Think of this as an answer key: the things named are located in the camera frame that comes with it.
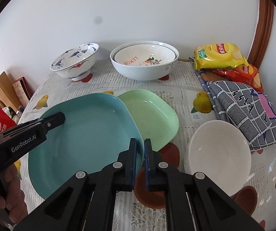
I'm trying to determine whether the blue plastic plate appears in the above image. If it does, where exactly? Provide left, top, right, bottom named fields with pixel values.
left=28, top=93, right=144, bottom=199

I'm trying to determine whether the brown clay bowl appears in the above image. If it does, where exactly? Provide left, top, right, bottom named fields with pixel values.
left=134, top=142, right=180, bottom=209

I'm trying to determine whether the plain white ceramic bowl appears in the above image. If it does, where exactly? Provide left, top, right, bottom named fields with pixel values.
left=184, top=120, right=251, bottom=196

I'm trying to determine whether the green plastic plate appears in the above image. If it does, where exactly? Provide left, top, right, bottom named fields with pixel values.
left=118, top=89, right=179, bottom=151

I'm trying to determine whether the person's left hand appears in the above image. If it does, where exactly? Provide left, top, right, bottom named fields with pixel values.
left=0, top=164, right=28, bottom=223

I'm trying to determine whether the brown patterned book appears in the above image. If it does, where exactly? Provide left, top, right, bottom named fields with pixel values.
left=12, top=77, right=33, bottom=108

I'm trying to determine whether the wooden cutting board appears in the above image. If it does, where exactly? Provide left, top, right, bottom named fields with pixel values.
left=0, top=71, right=21, bottom=112

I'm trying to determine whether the blue crane pattern bowl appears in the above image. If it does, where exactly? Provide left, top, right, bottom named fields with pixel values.
left=50, top=43, right=99, bottom=81

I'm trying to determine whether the fruit print plastic tablecloth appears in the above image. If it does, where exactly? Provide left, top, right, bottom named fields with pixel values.
left=20, top=60, right=276, bottom=230

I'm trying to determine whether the large white ceramic bowl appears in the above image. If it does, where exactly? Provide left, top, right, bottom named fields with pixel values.
left=110, top=41, right=179, bottom=81

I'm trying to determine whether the grey checked folded cloth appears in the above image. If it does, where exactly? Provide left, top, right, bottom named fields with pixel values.
left=189, top=56, right=276, bottom=152

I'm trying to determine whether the white lemon print bowl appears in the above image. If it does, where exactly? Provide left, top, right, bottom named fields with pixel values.
left=114, top=44, right=176, bottom=67

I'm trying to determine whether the red chips bag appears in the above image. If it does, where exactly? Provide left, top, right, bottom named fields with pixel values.
left=212, top=64, right=264, bottom=92

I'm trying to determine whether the yellow chips bag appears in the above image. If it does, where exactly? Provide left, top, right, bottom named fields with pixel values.
left=194, top=43, right=249, bottom=71

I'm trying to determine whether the brown wooden door frame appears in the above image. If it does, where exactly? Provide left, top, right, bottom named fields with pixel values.
left=248, top=0, right=274, bottom=69

